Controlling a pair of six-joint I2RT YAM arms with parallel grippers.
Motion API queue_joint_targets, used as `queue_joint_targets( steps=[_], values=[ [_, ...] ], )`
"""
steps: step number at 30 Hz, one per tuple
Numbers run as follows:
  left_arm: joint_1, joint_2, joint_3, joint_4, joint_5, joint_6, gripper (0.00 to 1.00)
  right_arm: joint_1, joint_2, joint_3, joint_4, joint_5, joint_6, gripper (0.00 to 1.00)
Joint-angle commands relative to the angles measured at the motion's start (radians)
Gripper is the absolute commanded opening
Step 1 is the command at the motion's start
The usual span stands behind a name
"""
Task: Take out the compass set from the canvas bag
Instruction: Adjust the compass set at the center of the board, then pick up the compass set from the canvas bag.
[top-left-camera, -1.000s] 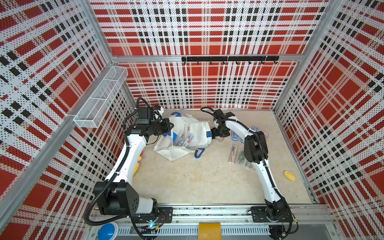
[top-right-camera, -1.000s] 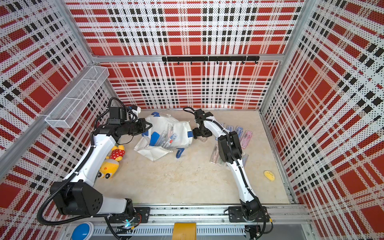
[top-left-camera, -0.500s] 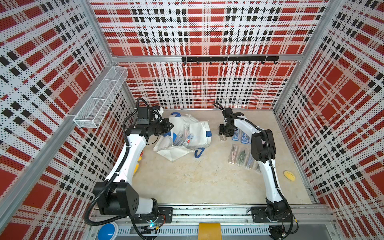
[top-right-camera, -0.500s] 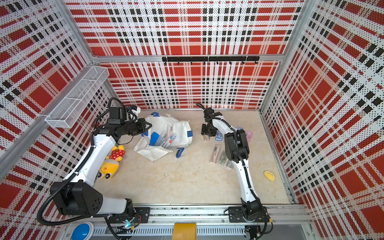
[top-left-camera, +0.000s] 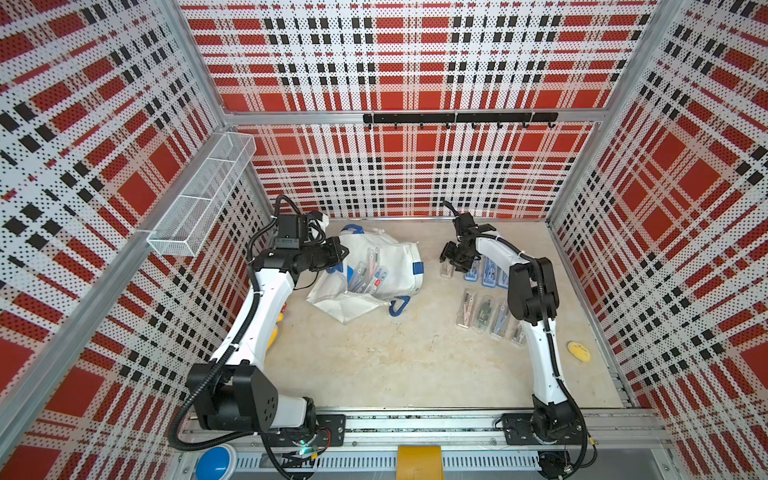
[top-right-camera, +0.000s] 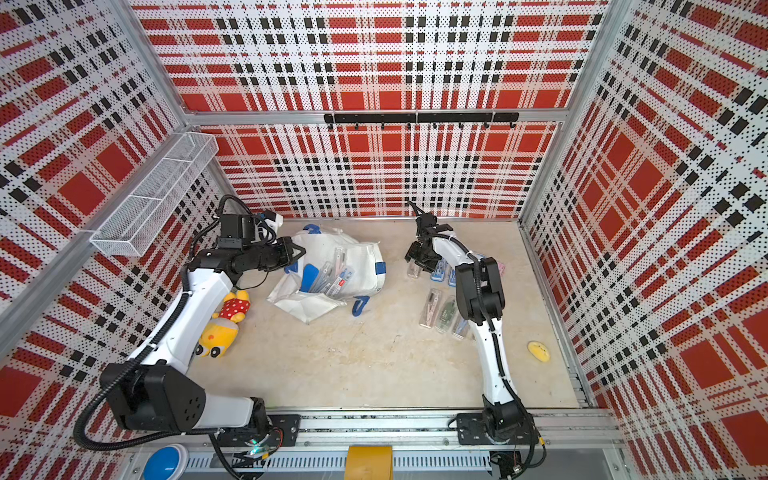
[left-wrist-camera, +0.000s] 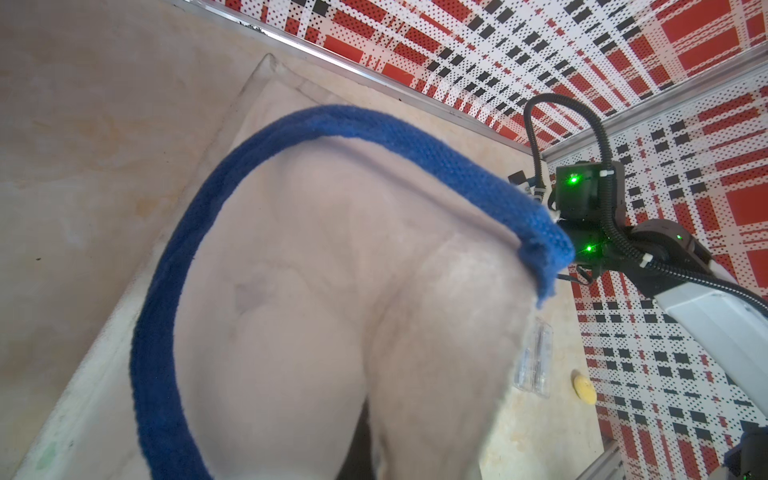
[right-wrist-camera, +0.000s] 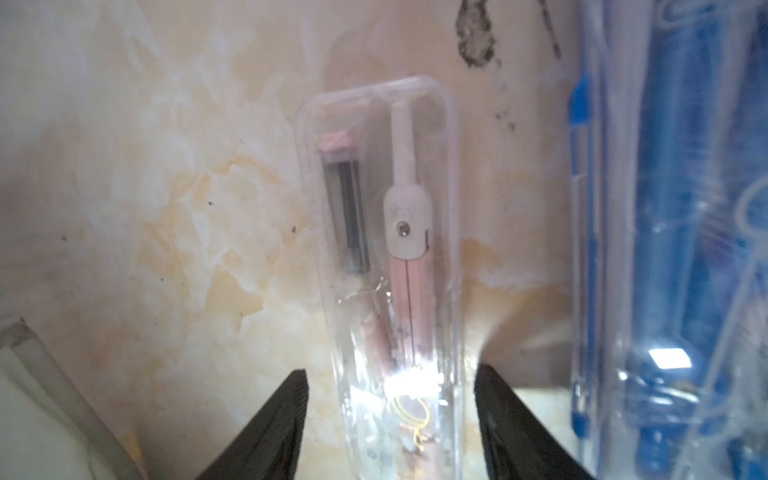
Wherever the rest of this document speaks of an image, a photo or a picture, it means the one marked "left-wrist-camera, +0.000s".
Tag white canvas bag blue handles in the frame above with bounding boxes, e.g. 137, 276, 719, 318
17, 55, 574, 479

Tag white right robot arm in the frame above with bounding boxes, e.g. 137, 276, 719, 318
559, 219, 767, 413

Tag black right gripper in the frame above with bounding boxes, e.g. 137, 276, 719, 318
557, 219, 631, 282

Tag yellow round disc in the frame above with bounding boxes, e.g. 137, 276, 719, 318
571, 371, 597, 406

